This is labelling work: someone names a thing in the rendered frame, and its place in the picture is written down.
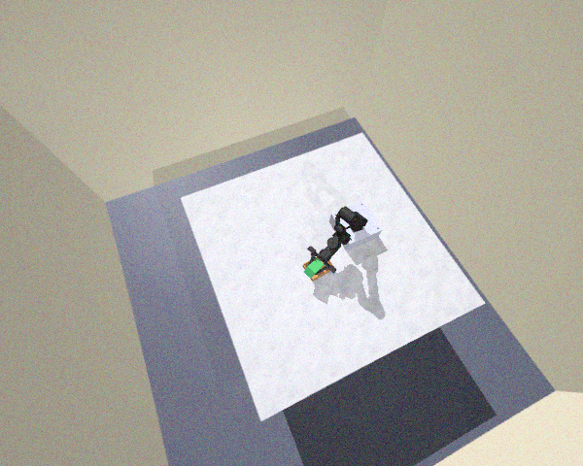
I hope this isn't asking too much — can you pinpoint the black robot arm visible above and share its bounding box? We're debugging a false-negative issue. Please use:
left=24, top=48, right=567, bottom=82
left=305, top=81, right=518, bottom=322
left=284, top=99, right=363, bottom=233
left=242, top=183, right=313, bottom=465
left=326, top=206, right=368, bottom=253

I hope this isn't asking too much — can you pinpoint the green square cup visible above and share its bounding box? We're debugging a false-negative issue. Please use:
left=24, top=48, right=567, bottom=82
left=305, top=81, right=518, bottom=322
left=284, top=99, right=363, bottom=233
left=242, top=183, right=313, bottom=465
left=304, top=258, right=325, bottom=279

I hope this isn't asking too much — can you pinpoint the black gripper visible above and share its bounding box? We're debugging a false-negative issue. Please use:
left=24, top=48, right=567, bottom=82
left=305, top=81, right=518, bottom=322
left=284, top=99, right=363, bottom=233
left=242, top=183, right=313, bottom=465
left=307, top=246, right=336, bottom=275

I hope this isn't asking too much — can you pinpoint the orange shallow tray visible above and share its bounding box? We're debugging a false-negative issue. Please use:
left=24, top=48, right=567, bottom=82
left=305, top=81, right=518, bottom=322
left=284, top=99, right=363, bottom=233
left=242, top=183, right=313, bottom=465
left=302, top=256, right=333, bottom=282

